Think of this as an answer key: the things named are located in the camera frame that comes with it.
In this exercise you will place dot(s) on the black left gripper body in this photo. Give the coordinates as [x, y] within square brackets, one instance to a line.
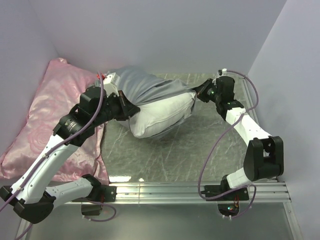
[115, 107]

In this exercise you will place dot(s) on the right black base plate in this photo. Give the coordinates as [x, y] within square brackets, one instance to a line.
[214, 190]

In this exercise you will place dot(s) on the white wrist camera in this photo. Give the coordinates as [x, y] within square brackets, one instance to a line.
[222, 72]
[109, 81]

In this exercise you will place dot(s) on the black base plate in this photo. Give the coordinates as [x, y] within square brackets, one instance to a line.
[214, 190]
[102, 193]

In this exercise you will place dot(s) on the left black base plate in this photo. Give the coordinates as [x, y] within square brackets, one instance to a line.
[102, 193]

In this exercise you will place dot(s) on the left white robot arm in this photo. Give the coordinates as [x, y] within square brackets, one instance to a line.
[31, 196]

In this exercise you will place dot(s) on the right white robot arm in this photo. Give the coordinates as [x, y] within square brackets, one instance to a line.
[264, 158]

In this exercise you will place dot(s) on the left black controller box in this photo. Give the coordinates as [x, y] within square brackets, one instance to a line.
[91, 209]

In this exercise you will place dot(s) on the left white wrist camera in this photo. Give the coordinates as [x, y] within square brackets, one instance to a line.
[109, 81]

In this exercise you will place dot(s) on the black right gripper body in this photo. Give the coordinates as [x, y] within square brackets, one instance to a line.
[209, 92]

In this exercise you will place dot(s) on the aluminium mounting rail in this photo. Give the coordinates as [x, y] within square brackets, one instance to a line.
[190, 193]

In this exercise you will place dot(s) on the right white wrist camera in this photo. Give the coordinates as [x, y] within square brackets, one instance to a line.
[222, 72]

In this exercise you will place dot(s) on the grey pillowcase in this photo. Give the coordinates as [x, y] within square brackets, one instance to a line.
[142, 88]

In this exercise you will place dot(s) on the right controller board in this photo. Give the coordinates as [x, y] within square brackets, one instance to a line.
[229, 210]

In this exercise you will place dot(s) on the white pillow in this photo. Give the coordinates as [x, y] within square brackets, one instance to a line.
[156, 118]

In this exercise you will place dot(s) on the pink floral pillow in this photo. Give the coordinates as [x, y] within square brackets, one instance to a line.
[58, 92]

